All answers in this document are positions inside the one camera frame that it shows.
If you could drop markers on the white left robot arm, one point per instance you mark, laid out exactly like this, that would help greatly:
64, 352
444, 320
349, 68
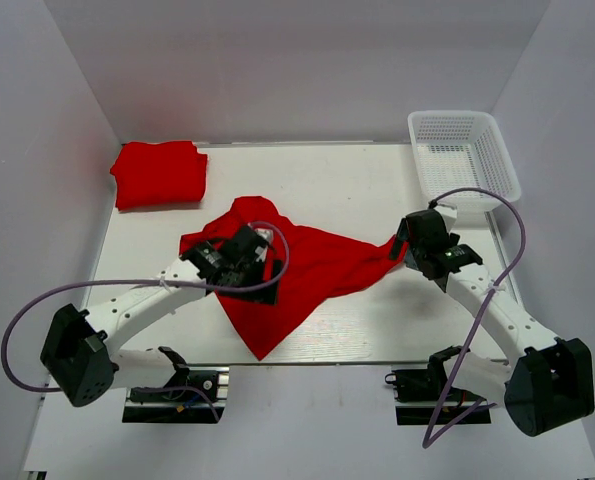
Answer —
85, 352

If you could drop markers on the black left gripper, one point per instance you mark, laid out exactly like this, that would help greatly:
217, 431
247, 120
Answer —
265, 281

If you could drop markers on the red folded t shirt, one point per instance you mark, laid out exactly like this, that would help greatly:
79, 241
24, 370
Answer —
162, 174

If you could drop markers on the red t shirt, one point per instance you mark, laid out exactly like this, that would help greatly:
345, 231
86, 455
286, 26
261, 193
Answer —
162, 174
322, 265

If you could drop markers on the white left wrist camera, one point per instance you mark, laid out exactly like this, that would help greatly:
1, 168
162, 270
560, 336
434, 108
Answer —
264, 241

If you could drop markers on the white plastic mesh basket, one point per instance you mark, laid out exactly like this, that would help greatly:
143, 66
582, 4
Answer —
462, 152

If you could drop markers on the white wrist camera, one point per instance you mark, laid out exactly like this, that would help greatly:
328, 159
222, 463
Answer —
264, 241
448, 213

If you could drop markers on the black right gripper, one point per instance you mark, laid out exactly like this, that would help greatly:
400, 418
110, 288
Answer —
404, 237

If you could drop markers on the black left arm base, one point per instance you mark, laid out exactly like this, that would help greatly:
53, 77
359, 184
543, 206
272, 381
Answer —
162, 384

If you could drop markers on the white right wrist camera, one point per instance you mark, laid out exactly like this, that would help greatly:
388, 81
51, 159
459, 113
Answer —
448, 213

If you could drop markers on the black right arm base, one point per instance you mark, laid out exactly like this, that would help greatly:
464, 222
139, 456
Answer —
415, 387

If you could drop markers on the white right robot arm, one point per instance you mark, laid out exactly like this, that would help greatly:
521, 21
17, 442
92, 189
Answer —
545, 382

